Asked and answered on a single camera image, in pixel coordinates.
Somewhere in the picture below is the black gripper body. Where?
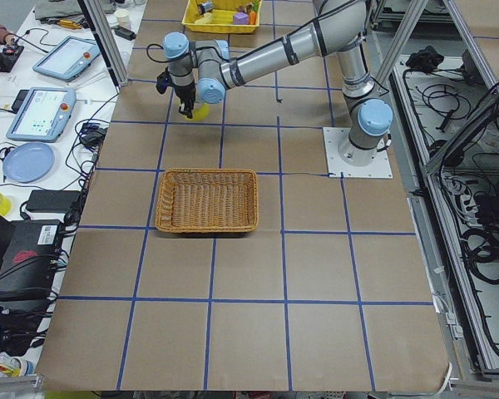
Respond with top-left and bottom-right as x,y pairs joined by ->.
156,70 -> 196,109

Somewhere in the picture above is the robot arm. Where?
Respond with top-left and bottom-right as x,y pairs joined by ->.
156,1 -> 393,165

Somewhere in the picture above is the yellow toy banana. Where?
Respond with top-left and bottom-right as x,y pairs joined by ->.
195,12 -> 214,25

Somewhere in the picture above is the yellow plastic tray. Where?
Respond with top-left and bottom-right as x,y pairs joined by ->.
182,0 -> 261,34

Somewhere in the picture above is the brown wicker basket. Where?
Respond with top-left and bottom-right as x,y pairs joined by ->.
155,168 -> 259,234

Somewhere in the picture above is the small black can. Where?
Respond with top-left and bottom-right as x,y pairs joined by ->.
197,0 -> 214,15

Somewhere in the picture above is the purple foam cube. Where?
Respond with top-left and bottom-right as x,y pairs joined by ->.
232,12 -> 250,25

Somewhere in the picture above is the orange toy carrot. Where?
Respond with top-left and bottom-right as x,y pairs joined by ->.
249,0 -> 261,25

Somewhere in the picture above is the brown toy figure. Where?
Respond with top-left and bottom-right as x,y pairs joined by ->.
237,3 -> 253,14

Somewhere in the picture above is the upper teach pendant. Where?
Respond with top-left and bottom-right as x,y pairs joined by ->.
32,36 -> 101,81

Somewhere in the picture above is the teach pendant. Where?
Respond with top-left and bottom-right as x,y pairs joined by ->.
32,36 -> 101,81
6,87 -> 77,143

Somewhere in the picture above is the lower teach pendant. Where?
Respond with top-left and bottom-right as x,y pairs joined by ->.
6,87 -> 77,143

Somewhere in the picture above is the blue plate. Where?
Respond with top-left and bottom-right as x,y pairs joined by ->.
2,142 -> 55,183

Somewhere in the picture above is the black power adapter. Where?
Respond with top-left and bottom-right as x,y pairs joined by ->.
24,190 -> 80,214

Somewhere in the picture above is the black computer box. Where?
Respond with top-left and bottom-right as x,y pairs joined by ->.
0,219 -> 65,302

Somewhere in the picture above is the aluminium frame post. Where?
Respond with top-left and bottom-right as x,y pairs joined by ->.
78,0 -> 129,88

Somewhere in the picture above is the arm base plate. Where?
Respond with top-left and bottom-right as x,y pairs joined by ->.
323,127 -> 393,179

